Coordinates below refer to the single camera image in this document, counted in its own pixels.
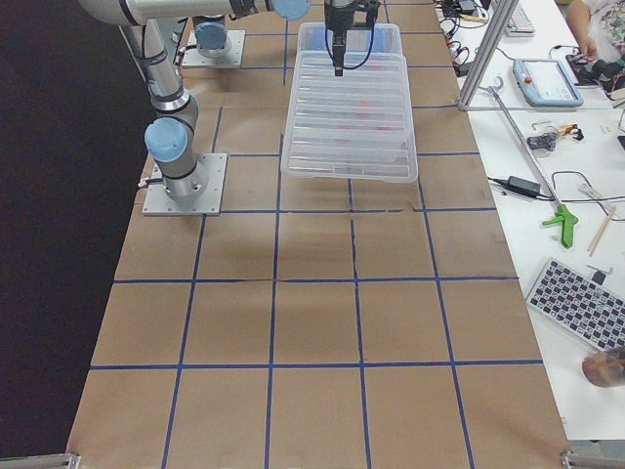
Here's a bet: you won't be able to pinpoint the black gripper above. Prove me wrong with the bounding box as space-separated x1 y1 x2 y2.
324 0 380 77

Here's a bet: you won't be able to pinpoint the clear ribbed box lid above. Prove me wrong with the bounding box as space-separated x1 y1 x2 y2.
281 50 418 183

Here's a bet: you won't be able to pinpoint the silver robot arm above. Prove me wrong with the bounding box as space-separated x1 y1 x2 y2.
79 1 311 203
192 15 228 57

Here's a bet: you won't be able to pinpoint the clear plastic storage box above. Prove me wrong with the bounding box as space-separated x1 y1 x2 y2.
297 21 403 58

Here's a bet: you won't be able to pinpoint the robot teach pendant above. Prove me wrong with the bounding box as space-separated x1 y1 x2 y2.
513 59 584 107

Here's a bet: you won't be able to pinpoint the black power adapter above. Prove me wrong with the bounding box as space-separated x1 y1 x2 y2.
488 176 549 199

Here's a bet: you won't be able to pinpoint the person at desk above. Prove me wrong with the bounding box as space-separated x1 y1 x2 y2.
565 0 624 63

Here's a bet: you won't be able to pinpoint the wooden chopsticks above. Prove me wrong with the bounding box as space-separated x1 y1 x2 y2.
587 205 617 257

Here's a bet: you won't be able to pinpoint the black white keyboard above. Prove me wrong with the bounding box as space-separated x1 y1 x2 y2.
526 258 624 351

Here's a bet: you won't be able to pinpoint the brown round object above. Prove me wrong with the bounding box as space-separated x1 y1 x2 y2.
581 347 624 388

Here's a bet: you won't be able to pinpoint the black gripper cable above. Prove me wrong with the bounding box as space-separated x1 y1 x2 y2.
322 0 381 70

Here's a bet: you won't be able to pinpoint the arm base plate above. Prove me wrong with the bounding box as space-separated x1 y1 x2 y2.
182 29 245 68

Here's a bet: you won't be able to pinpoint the aluminium frame post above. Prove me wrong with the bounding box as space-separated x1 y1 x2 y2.
458 0 518 110

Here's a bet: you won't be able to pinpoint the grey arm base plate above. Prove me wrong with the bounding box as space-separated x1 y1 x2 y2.
143 153 228 216

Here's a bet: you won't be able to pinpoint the green handled reacher grabber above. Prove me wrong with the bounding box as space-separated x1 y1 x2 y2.
479 75 578 248

